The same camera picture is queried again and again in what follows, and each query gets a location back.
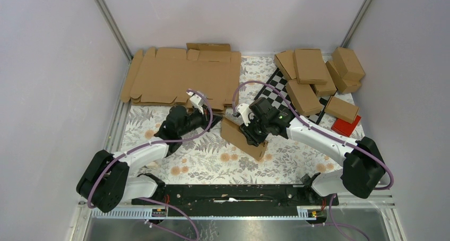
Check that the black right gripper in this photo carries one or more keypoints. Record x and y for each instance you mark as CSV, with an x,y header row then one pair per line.
x,y
252,139

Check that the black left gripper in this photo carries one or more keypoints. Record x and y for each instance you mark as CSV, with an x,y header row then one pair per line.
x,y
205,119

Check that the brown cardboard box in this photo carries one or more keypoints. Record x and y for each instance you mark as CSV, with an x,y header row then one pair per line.
x,y
232,134

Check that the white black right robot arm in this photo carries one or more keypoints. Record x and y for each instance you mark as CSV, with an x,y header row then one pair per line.
x,y
362,166

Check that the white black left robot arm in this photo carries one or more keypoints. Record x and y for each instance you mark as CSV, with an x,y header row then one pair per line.
x,y
110,178

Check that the folded cardboard box front centre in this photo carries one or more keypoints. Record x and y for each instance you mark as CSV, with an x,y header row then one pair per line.
x,y
303,98

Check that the folded cardboard box back left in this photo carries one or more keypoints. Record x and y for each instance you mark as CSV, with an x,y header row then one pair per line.
x,y
284,62

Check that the folded cardboard box front right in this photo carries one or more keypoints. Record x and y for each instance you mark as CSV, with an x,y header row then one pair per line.
x,y
341,109

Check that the folded cardboard box middle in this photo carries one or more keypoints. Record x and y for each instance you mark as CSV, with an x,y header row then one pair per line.
x,y
322,90

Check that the folded cardboard box large top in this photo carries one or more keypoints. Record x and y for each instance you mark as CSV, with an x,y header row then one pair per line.
x,y
309,66

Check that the red box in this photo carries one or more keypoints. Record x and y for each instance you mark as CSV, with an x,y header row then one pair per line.
x,y
344,128

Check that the folded cardboard box lower right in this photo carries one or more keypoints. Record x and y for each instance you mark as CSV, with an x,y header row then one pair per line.
x,y
343,86

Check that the folded cardboard box top right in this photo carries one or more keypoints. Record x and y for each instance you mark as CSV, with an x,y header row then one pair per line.
x,y
347,64

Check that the floral patterned table mat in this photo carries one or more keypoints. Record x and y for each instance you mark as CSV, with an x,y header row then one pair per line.
x,y
212,160

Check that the stack of flat cardboard sheets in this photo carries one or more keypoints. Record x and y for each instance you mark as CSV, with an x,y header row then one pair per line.
x,y
161,76

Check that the black white checkerboard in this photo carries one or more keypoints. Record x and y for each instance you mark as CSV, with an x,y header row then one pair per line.
x,y
278,81

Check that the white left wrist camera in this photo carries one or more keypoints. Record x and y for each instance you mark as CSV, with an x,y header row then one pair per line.
x,y
196,100

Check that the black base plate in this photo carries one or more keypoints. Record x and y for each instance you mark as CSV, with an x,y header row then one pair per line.
x,y
280,200

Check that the aluminium rail frame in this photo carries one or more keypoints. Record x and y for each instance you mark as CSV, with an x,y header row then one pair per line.
x,y
208,228

